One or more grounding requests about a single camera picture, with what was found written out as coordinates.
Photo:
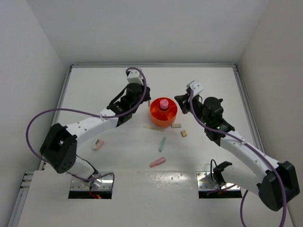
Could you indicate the tan small eraser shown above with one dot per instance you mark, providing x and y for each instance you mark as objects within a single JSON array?
[{"x": 183, "y": 133}]

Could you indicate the pink highlighter pen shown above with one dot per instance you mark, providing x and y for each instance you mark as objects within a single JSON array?
[{"x": 157, "y": 162}]

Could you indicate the green highlighter pen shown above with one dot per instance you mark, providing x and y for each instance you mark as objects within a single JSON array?
[{"x": 162, "y": 144}]

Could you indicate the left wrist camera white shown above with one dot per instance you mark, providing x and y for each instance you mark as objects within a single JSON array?
[{"x": 134, "y": 76}]

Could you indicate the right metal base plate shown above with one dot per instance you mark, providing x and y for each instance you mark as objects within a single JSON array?
[{"x": 205, "y": 183}]

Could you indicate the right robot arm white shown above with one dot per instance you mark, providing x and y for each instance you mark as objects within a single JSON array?
[{"x": 275, "y": 183}]

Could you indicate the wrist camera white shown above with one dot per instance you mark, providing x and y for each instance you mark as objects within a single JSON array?
[
  {"x": 134, "y": 76},
  {"x": 194, "y": 87}
]

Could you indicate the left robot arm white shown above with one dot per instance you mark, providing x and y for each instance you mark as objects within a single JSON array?
[{"x": 59, "y": 148}]

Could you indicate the yellow thin pen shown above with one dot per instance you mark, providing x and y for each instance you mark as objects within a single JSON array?
[{"x": 153, "y": 128}]

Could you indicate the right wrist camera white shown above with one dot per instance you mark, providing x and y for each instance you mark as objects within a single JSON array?
[{"x": 194, "y": 87}]

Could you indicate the orange round divided container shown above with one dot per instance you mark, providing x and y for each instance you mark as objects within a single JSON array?
[{"x": 163, "y": 118}]

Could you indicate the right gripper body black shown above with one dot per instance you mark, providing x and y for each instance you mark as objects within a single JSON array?
[{"x": 197, "y": 106}]

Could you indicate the pink capped clear tube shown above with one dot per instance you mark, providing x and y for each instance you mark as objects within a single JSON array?
[{"x": 164, "y": 104}]

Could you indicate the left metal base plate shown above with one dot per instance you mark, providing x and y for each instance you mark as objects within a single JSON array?
[{"x": 104, "y": 183}]

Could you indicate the metal base plate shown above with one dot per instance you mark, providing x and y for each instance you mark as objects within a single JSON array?
[
  {"x": 104, "y": 183},
  {"x": 205, "y": 183}
]

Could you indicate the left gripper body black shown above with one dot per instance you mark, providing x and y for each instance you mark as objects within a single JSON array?
[{"x": 141, "y": 91}]

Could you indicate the grey eraser block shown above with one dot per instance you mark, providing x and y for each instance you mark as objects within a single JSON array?
[{"x": 176, "y": 125}]

